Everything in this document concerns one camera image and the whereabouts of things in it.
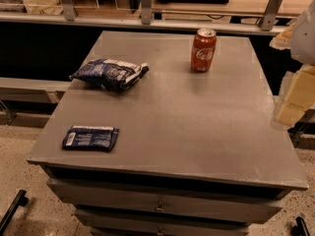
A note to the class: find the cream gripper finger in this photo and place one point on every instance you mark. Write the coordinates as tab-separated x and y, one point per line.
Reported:
297	89

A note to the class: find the blue rxbar blueberry wrapper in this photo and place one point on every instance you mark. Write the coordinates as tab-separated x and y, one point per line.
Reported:
91	138

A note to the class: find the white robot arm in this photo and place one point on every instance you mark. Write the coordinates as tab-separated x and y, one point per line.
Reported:
307	17

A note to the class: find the red coca-cola can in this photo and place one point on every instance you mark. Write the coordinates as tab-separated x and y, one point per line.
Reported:
203	49

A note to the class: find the black leg at right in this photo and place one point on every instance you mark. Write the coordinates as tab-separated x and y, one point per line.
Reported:
300	228

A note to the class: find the black leg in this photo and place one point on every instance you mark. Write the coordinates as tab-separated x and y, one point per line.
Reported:
300	228
20	200

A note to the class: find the dark blue snack bag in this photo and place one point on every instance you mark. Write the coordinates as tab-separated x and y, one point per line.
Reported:
113	75

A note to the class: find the grey low bench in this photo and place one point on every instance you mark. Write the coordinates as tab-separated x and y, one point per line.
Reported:
32	90

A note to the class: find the black leg at left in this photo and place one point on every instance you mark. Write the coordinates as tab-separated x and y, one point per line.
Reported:
20	200

